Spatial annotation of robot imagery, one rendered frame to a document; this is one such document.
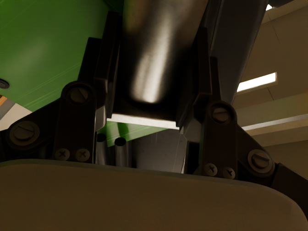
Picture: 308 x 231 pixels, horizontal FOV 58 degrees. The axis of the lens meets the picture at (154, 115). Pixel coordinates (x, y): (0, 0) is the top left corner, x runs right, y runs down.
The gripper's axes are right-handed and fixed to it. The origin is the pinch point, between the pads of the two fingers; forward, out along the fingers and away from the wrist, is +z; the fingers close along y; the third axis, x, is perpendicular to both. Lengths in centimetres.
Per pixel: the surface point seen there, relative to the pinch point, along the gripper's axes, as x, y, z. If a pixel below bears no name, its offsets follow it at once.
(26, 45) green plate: -2.3, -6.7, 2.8
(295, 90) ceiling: -330, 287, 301
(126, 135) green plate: -11.2, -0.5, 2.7
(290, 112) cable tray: -195, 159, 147
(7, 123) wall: -520, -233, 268
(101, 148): -11.7, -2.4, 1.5
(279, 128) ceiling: -310, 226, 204
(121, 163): -13.0, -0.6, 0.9
